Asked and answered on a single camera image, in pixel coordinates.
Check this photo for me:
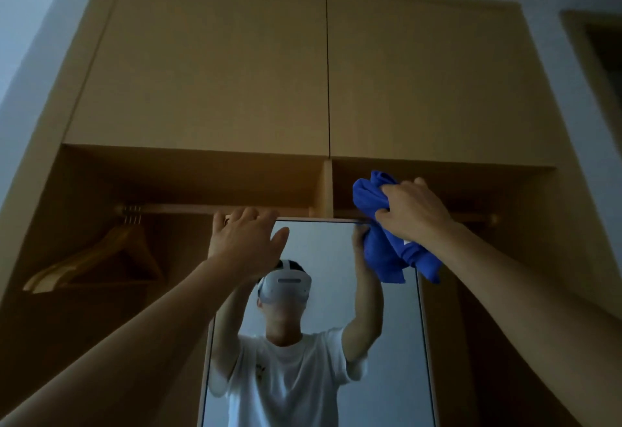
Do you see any person's left hand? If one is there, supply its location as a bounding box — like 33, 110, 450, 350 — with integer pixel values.
207, 207, 290, 281

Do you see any person's right hand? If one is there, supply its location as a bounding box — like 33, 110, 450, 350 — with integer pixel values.
374, 177, 456, 249

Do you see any blue microfibre cloth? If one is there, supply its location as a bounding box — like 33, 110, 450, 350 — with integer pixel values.
352, 171, 443, 285

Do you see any tall framed mirror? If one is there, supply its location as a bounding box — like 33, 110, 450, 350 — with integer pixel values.
196, 217, 441, 427

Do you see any wooden wardrobe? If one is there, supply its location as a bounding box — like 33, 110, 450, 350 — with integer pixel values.
0, 0, 622, 427

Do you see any person's left forearm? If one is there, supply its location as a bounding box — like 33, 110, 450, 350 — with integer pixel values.
0, 256, 255, 427

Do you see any person's right forearm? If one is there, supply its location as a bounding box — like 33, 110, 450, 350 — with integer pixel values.
427, 222, 622, 427

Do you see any wooden clothes rail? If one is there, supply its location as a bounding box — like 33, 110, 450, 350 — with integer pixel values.
114, 203, 312, 218

